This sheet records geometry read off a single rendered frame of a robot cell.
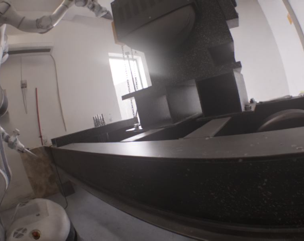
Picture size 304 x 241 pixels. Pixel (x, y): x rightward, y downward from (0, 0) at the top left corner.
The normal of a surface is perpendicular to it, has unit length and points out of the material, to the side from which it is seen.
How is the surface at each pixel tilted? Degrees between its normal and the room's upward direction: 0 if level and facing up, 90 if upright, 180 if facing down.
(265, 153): 0
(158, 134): 90
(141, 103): 90
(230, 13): 90
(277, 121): 90
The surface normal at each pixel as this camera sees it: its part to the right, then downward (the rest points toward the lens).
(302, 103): -0.64, 0.20
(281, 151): -0.22, -0.97
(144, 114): 0.73, -0.13
